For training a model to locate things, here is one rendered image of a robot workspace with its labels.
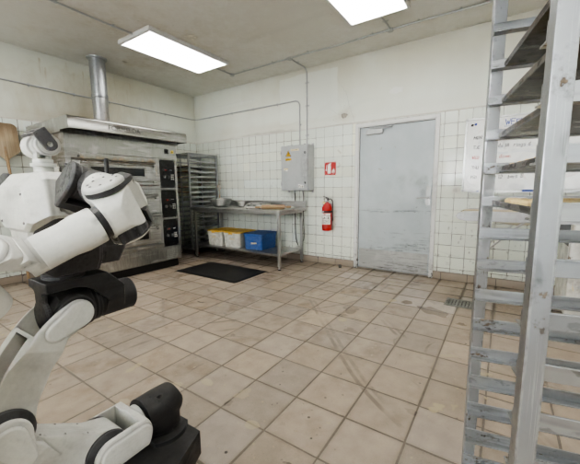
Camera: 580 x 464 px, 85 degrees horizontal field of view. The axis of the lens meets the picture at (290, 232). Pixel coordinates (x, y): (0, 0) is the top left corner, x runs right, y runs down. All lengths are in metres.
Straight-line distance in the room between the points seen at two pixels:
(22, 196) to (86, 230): 0.44
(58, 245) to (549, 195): 0.79
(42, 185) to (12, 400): 0.60
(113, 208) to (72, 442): 0.90
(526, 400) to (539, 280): 0.20
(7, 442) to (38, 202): 0.64
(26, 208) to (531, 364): 1.16
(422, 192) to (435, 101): 1.12
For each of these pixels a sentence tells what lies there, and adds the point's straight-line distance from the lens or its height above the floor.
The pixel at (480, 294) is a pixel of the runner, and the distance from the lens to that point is 1.10.
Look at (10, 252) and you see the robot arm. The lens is 0.65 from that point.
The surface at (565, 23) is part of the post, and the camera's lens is 0.65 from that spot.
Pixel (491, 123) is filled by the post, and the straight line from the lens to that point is 1.07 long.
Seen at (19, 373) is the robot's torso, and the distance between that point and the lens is 1.23.
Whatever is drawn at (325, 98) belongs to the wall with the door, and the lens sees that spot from 5.14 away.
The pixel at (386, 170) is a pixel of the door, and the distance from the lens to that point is 4.64.
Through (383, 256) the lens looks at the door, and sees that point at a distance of 4.74.
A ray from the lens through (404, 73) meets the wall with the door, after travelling 4.78.
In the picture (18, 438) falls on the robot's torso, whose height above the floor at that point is 0.52.
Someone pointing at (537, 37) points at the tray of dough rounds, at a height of 1.49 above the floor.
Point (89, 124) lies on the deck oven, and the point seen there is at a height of 1.93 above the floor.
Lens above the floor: 1.18
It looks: 8 degrees down
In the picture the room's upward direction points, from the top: 1 degrees counter-clockwise
